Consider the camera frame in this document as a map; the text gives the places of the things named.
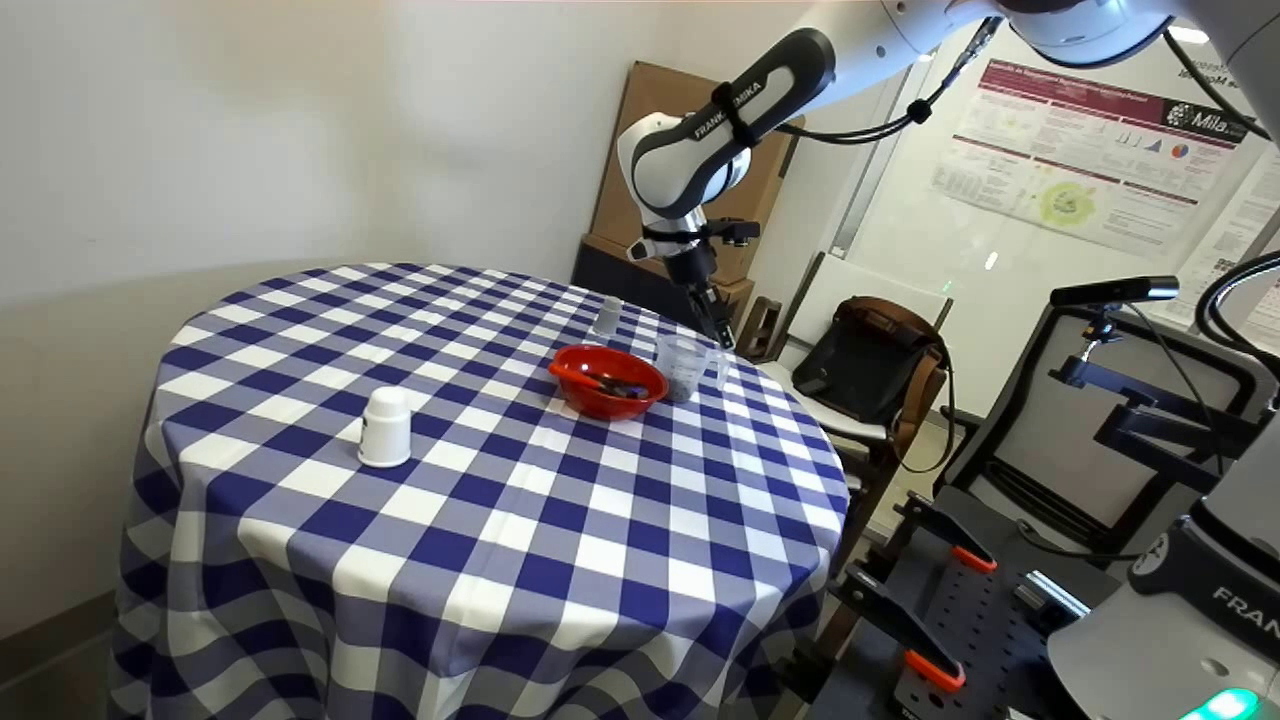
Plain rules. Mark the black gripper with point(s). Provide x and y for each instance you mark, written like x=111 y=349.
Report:
x=692 y=270

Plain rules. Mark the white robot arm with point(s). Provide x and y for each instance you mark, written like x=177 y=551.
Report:
x=851 y=45

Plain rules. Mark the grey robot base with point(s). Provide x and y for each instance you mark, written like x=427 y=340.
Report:
x=1195 y=632

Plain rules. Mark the red plastic bowl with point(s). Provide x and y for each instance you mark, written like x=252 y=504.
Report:
x=607 y=381

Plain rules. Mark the small clear glass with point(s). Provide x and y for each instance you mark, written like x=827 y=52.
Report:
x=607 y=318

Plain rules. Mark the brown cardboard sheet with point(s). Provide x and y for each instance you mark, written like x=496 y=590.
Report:
x=692 y=149

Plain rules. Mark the black brown bag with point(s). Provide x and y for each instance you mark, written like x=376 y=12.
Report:
x=872 y=363

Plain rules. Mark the wooden chair with cushion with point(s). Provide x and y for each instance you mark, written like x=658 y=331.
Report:
x=869 y=452

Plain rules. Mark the blue white checkered tablecloth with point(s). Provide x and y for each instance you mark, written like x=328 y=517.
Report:
x=518 y=565

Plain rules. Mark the white plastic cup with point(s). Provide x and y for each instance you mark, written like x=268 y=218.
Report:
x=385 y=429

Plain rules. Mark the orange black clamp right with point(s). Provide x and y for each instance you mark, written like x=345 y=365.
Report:
x=953 y=533

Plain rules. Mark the orange black clamp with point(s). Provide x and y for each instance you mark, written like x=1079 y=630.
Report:
x=953 y=533
x=916 y=644

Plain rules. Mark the orange black clamp left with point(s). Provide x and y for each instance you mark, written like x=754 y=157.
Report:
x=916 y=644

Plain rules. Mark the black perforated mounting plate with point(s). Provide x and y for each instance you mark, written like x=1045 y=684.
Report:
x=994 y=627

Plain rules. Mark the black monitor stand frame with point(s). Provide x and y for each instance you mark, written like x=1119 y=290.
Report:
x=1110 y=423

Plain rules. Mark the wall poster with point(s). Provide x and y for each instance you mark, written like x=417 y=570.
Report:
x=1095 y=162

